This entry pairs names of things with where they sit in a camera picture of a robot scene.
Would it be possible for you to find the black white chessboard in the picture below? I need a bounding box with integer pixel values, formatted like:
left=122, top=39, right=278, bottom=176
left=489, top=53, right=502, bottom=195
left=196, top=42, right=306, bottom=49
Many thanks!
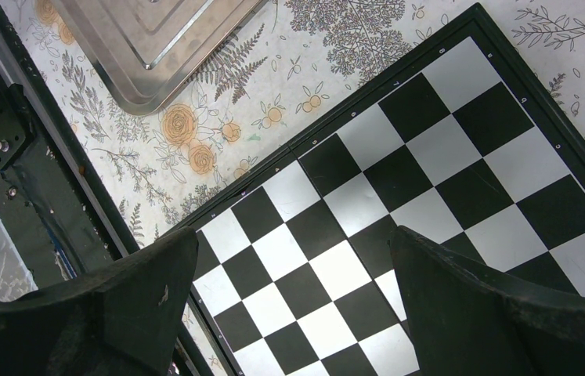
left=190, top=3, right=585, bottom=375

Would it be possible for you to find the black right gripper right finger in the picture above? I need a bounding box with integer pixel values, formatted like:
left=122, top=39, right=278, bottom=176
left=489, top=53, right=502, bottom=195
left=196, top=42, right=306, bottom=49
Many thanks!
left=389, top=226, right=585, bottom=375

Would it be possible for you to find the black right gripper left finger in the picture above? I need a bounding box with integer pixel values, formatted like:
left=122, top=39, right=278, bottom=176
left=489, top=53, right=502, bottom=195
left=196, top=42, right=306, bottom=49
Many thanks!
left=0, top=227, right=199, bottom=375

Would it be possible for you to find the metal tray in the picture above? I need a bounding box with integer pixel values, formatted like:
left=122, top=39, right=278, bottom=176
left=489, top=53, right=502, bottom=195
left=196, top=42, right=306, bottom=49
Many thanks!
left=53, top=0, right=260, bottom=116

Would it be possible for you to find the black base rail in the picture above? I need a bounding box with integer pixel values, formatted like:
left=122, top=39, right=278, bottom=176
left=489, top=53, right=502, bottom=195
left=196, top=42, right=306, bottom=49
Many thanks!
left=0, top=7, right=211, bottom=375

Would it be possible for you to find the floral patterned tablecloth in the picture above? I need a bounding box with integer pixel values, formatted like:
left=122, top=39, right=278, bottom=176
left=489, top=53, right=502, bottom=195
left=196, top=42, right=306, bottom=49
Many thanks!
left=0, top=0, right=585, bottom=376

